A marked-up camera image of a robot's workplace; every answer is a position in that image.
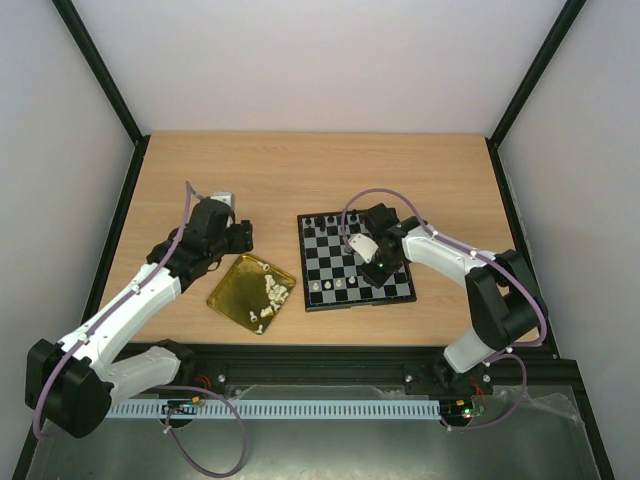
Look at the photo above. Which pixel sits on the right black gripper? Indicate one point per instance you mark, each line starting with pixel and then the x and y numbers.
pixel 379 275

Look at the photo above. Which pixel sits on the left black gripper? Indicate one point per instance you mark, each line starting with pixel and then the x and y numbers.
pixel 243 241

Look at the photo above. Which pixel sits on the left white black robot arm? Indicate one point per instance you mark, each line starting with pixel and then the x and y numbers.
pixel 74 382

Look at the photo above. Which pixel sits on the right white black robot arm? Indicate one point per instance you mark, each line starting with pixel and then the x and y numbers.
pixel 504 299

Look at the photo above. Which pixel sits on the black chess pieces row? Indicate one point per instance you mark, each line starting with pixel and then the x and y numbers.
pixel 329 224

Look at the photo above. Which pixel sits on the black grey chess board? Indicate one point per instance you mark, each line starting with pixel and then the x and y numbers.
pixel 326 259

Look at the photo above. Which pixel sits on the white chess piece pile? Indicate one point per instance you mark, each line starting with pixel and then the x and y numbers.
pixel 275 288

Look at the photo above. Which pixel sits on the gold metal tray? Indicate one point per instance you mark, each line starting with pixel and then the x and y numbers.
pixel 242 289

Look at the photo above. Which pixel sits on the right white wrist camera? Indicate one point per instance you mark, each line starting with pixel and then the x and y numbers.
pixel 364 246

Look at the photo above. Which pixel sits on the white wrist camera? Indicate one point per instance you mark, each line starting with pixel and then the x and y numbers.
pixel 364 246
pixel 225 197

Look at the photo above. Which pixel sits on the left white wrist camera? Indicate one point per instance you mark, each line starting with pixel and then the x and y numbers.
pixel 225 197

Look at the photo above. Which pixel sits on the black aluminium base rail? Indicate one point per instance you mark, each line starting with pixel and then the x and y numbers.
pixel 417 370

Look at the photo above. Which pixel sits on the light blue slotted cable duct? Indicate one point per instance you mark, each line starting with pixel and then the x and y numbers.
pixel 279 410

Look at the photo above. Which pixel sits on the left black frame post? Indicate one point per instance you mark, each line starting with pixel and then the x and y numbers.
pixel 71 18

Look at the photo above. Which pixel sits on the black frame post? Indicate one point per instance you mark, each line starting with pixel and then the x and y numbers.
pixel 543 57
pixel 71 18

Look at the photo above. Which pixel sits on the right black frame post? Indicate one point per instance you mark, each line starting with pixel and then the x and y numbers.
pixel 543 57

